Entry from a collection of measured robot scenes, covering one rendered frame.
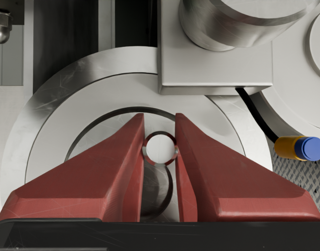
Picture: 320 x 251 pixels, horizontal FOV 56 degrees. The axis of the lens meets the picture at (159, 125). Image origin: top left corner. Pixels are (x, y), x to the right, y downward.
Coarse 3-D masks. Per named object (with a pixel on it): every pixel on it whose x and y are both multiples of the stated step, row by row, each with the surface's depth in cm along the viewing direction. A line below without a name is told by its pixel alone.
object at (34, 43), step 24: (24, 0) 17; (48, 0) 20; (72, 0) 26; (96, 0) 39; (24, 24) 17; (48, 24) 20; (72, 24) 26; (96, 24) 39; (24, 48) 17; (48, 48) 19; (72, 48) 26; (96, 48) 39; (24, 72) 17; (48, 72) 19
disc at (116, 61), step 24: (120, 48) 17; (144, 48) 17; (72, 72) 16; (96, 72) 16; (120, 72) 16; (48, 96) 16; (216, 96) 17; (24, 120) 16; (240, 120) 17; (24, 144) 16; (264, 144) 17; (24, 168) 16; (0, 192) 16
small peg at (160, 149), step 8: (152, 136) 12; (160, 136) 12; (168, 136) 12; (144, 144) 12; (152, 144) 12; (160, 144) 12; (168, 144) 12; (176, 144) 12; (144, 152) 12; (152, 152) 12; (160, 152) 12; (168, 152) 12; (176, 152) 12; (152, 160) 12; (160, 160) 12; (168, 160) 12
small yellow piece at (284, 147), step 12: (240, 96) 13; (252, 108) 13; (264, 132) 13; (276, 144) 12; (288, 144) 11; (300, 144) 10; (312, 144) 10; (288, 156) 11; (300, 156) 10; (312, 156) 10
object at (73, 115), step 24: (144, 72) 16; (72, 96) 15; (96, 96) 15; (120, 96) 15; (144, 96) 16; (168, 96) 16; (192, 96) 16; (48, 120) 15; (72, 120) 15; (96, 120) 15; (192, 120) 16; (216, 120) 16; (48, 144) 15; (240, 144) 16; (48, 168) 15
